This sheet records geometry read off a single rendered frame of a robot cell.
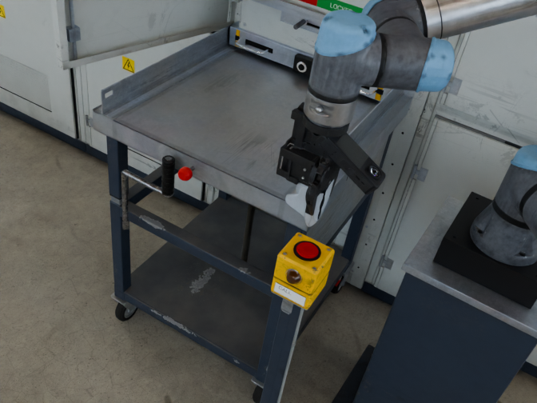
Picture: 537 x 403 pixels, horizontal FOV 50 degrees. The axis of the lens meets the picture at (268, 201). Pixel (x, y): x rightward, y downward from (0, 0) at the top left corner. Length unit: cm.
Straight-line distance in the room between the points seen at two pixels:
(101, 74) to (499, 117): 153
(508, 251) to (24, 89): 226
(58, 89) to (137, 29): 99
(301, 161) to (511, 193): 50
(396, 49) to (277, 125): 73
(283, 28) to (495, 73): 61
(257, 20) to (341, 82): 101
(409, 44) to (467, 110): 93
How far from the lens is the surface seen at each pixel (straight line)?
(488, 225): 128
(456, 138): 179
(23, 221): 246
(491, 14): 98
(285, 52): 177
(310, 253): 102
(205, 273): 197
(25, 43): 276
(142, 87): 158
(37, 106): 288
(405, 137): 186
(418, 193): 191
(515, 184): 122
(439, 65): 84
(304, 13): 166
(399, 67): 82
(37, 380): 196
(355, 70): 81
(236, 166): 133
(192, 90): 161
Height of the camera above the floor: 160
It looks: 39 degrees down
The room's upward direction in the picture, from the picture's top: 10 degrees clockwise
